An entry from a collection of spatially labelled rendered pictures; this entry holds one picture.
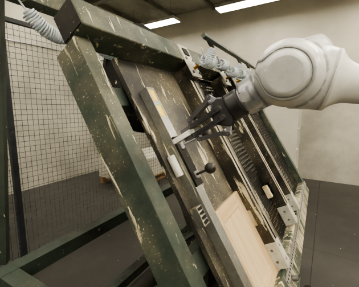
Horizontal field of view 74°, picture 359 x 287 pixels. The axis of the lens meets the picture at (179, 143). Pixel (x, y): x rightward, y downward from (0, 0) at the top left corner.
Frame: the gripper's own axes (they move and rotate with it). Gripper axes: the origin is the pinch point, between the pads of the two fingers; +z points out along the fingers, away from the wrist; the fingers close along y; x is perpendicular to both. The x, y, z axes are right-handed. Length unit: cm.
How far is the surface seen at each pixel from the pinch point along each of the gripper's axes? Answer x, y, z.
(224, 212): 27.4, 31.0, 13.6
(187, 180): 12.1, 12.5, 13.1
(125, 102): 6.4, -23.6, 19.0
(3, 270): -9, 13, 129
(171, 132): 14.3, -6.1, 11.5
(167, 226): -11.3, 20.6, 10.5
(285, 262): 48, 66, 8
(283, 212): 97, 60, 12
